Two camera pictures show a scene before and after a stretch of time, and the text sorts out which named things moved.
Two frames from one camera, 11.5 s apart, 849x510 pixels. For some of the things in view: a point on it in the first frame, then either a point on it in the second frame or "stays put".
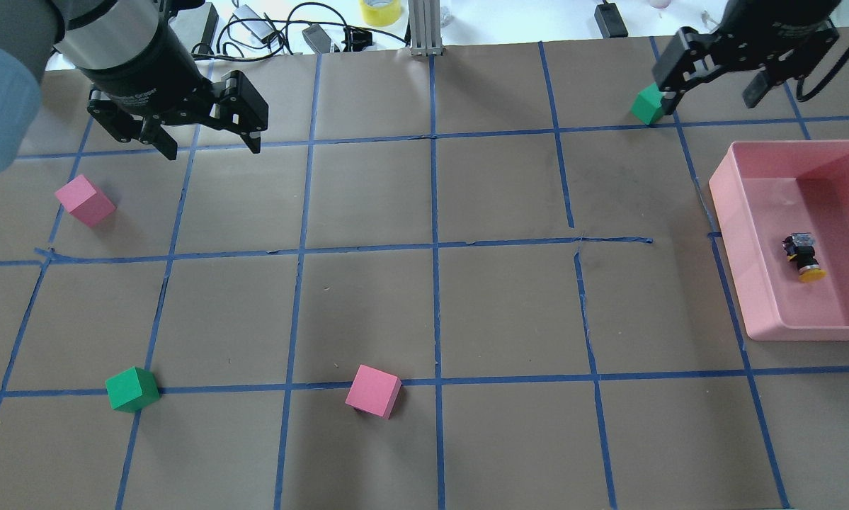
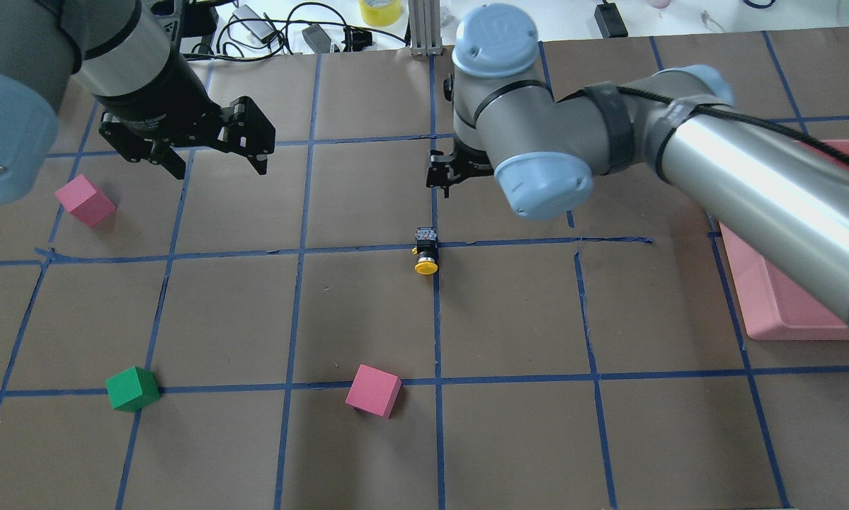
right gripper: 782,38 -> 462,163
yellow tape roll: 380,13 stays put
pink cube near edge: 85,200 stays put
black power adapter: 610,20 stays put
